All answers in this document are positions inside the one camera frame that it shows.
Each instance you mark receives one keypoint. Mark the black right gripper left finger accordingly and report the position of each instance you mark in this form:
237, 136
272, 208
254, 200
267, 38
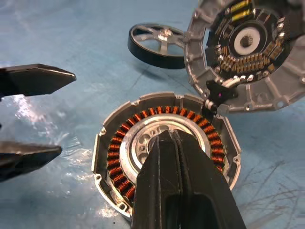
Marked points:
157, 190

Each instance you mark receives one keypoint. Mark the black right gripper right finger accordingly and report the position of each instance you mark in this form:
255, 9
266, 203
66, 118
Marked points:
207, 190

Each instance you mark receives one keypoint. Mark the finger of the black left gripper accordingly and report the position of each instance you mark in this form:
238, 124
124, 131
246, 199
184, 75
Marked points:
35, 80
23, 157

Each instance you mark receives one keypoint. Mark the black-rimmed silver spoked rotor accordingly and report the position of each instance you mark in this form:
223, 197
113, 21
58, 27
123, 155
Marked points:
164, 37

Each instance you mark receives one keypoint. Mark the silver housing with copper windings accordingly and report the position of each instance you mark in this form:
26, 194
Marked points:
114, 164

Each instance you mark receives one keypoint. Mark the silver lid with circuit board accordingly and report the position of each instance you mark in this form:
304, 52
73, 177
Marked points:
195, 64

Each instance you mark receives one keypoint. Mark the blue plastic table cover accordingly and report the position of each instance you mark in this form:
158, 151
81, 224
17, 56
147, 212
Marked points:
71, 35

